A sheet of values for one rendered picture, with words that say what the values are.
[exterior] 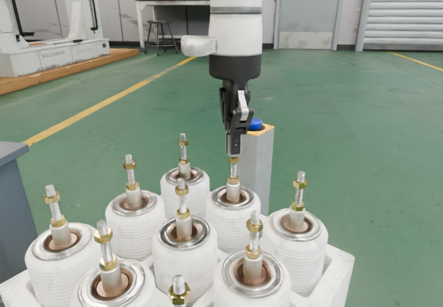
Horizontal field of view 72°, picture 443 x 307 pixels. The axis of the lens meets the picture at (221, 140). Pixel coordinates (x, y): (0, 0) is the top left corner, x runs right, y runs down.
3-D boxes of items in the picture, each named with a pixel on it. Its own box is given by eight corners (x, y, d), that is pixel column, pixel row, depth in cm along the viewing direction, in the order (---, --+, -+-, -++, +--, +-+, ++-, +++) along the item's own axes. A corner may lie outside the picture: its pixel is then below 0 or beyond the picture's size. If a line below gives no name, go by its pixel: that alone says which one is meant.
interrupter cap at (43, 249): (60, 221, 47) (60, 218, 47) (103, 230, 45) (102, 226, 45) (18, 256, 40) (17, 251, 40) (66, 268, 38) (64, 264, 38)
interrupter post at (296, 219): (283, 224, 46) (285, 206, 45) (295, 219, 48) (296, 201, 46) (295, 233, 45) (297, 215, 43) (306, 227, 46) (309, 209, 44)
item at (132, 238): (109, 282, 58) (94, 203, 51) (152, 256, 64) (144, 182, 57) (136, 315, 52) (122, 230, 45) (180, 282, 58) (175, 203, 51)
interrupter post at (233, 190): (225, 202, 52) (226, 186, 51) (226, 195, 54) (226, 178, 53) (240, 203, 52) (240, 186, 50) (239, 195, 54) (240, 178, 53)
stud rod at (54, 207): (62, 230, 43) (50, 183, 40) (66, 232, 42) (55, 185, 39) (55, 234, 42) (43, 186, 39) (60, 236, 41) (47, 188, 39)
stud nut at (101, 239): (91, 240, 33) (89, 234, 33) (103, 230, 34) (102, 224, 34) (104, 246, 32) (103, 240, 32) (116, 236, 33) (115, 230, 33)
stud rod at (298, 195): (291, 216, 46) (296, 172, 43) (296, 214, 46) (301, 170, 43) (296, 219, 45) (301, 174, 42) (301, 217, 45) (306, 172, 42)
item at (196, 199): (213, 235, 70) (212, 166, 63) (206, 267, 62) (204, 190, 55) (173, 232, 71) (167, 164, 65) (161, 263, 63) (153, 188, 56)
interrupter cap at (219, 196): (209, 211, 49) (209, 207, 49) (212, 187, 56) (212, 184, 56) (256, 212, 49) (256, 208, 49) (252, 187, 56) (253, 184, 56)
